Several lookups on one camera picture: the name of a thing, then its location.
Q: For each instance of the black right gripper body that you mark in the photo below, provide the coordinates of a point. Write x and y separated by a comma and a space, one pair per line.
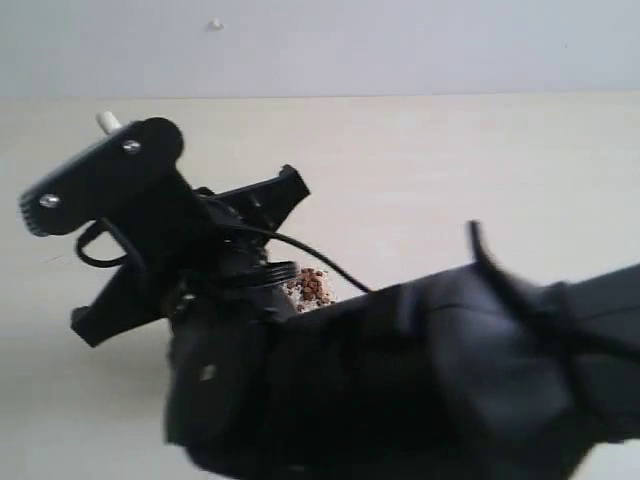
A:
232, 260

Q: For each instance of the wooden handled paint brush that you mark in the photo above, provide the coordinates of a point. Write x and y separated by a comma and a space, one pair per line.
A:
107, 122

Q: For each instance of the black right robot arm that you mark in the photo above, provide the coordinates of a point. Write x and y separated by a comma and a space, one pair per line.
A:
469, 373

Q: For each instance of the pile of brown beans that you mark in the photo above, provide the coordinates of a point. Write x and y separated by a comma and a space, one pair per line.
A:
309, 290

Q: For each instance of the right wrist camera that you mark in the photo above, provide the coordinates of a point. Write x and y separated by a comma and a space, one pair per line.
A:
110, 175

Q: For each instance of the small white wall fixture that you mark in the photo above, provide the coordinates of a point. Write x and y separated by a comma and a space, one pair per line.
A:
215, 25

